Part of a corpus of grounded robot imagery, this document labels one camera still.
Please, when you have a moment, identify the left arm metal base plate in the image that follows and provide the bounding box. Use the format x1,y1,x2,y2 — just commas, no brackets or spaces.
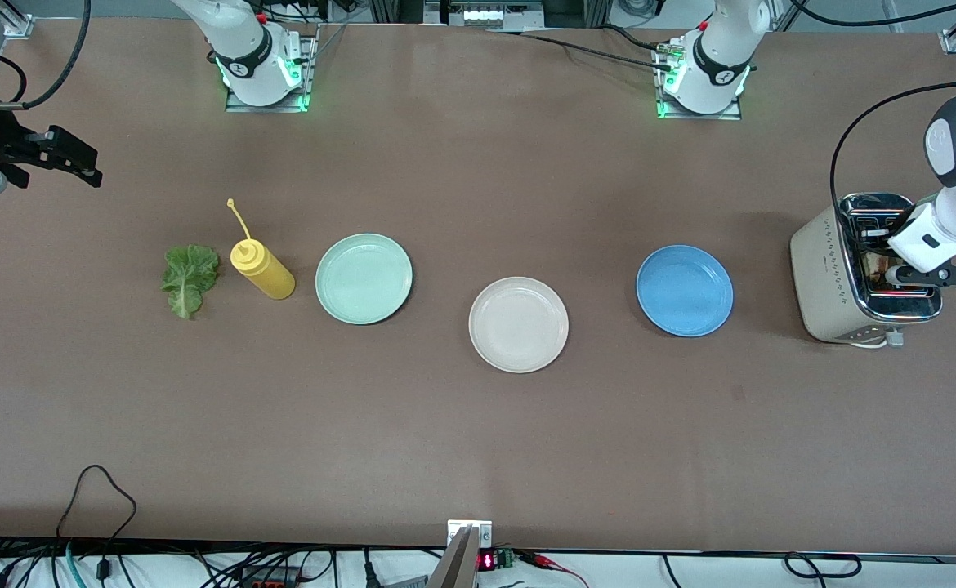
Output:
654,41,744,122

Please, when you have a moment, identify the blue plate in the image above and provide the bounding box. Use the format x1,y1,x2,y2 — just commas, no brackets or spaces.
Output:
636,245,735,338

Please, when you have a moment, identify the green lettuce leaf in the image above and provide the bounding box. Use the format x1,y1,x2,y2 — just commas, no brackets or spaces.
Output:
159,244,221,321

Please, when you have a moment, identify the beige plate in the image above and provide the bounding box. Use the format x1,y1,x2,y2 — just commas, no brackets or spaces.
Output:
468,277,570,375

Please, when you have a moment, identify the pale green plate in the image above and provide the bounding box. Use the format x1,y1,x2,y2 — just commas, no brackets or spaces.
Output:
315,234,413,326

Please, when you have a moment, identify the red alligator clip lead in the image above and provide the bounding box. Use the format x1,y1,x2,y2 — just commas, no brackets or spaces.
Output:
519,550,589,588

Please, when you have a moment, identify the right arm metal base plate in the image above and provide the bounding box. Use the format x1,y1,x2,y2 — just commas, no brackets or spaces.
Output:
225,24,319,114

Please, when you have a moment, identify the black control box with lights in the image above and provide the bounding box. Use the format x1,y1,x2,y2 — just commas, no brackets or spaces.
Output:
423,0,546,30

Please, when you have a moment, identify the black looped cable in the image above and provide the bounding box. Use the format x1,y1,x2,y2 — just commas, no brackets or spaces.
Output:
55,464,137,582

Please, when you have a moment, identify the silver metal bracket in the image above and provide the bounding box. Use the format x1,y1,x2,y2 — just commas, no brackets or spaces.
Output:
448,520,494,550

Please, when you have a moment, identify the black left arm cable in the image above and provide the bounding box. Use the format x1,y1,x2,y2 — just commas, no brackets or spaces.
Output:
829,79,956,246

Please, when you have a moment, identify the beige and chrome toaster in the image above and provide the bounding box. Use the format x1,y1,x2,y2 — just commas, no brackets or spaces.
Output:
789,192,945,350

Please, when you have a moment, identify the black cable across table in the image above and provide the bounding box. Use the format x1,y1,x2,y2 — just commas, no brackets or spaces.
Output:
486,24,675,73

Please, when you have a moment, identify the teal cable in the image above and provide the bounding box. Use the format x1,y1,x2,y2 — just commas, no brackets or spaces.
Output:
64,541,88,588

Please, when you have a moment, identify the yellow mustard squeeze bottle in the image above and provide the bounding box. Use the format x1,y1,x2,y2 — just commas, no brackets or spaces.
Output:
226,198,297,301

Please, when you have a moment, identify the grey metal bar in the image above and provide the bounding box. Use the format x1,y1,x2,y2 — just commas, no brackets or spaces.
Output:
427,527,479,588

